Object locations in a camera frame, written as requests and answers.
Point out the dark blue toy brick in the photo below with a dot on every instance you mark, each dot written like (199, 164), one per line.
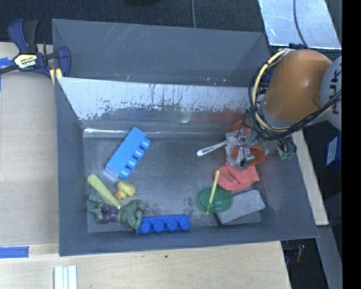
(164, 224)

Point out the pale wood board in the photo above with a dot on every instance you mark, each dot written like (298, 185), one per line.
(27, 161)

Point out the yellow rubber duck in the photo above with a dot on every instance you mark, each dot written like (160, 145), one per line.
(126, 189)

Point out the green toy figure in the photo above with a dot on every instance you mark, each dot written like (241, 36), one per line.
(129, 214)

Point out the grey sponge block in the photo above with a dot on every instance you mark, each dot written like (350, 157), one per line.
(243, 206)

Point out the grey metal bin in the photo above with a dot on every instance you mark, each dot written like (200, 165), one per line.
(168, 56)

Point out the green round lid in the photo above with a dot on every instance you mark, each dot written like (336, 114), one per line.
(221, 202)

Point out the yellow straw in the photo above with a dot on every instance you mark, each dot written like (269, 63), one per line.
(213, 191)

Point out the yellow toy bat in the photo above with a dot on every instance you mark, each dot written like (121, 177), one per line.
(102, 190)

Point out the red cloth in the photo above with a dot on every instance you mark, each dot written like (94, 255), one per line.
(239, 178)

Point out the light blue toy brick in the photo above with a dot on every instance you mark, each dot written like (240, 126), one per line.
(129, 152)

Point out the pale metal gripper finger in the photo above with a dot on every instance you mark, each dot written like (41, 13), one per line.
(216, 148)
(237, 158)

